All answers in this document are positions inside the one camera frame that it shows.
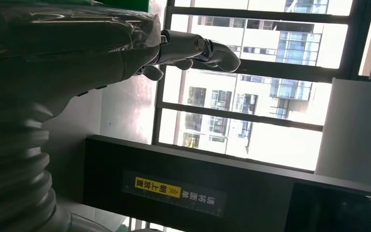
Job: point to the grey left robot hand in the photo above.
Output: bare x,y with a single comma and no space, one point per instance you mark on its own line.
60,54

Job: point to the black inbound scanner machine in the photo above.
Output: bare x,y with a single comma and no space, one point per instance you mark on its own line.
262,205

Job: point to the green plastic crate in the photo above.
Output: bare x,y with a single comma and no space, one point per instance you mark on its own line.
124,4

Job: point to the dark window frame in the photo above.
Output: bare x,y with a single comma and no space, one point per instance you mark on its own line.
236,116

